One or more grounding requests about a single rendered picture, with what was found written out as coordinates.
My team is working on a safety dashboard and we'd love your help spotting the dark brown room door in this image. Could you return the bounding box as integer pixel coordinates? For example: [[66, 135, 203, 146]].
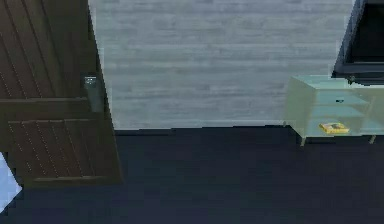
[[0, 0, 124, 188]]

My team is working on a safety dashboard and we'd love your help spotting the pale green shelf stand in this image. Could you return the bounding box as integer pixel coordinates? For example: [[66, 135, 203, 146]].
[[283, 75, 384, 148]]

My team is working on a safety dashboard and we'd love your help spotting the yellow book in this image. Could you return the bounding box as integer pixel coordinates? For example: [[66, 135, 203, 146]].
[[318, 122, 351, 135]]

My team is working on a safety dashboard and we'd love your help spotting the grey door handle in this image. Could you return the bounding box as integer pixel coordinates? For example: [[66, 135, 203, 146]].
[[82, 75, 105, 114]]

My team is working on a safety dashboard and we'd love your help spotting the black television set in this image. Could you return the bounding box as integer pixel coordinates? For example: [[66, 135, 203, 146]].
[[331, 0, 384, 86]]

